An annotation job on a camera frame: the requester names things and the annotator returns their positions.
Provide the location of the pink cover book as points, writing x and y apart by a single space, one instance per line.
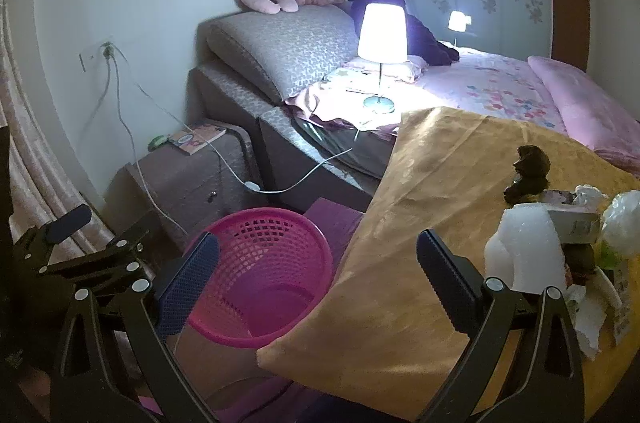
197 138

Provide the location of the pink quilt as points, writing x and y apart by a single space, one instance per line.
585 103

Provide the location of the brown wooden door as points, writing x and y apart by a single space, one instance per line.
570 18

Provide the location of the white foam block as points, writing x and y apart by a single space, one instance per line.
525 243

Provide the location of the grey upholstered bed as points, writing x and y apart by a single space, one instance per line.
225 103

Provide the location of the dark brown peel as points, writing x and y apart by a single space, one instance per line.
530 173
582 263

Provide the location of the clear plastic bag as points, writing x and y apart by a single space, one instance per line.
622 218

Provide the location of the purple floor mat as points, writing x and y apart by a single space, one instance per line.
330 223

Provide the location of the silver patterned packet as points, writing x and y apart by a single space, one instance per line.
622 298

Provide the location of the floral bedsheet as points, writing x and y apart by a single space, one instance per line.
485 88

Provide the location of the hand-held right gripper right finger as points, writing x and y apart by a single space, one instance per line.
445 283

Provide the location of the brown bedside stool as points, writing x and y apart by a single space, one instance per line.
180 188

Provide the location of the dark purple cloth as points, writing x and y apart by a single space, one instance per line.
430 43

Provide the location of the white folded tissue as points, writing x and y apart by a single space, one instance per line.
587 313

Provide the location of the white wall socket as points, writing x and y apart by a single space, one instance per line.
107 50

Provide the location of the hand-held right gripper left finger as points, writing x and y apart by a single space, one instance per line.
192 273

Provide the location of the white tissue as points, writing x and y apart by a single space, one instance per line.
587 195
587 313

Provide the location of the small green object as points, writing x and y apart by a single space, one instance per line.
159 142

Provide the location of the white table lamp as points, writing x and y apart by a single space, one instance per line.
381 33

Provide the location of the grey headboard cushion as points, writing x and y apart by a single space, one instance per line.
285 48

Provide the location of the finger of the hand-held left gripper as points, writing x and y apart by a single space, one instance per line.
100 263
70 219

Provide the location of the pink plastic basket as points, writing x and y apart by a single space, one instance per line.
280 253

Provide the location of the beige curtain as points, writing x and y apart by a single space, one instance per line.
35 128

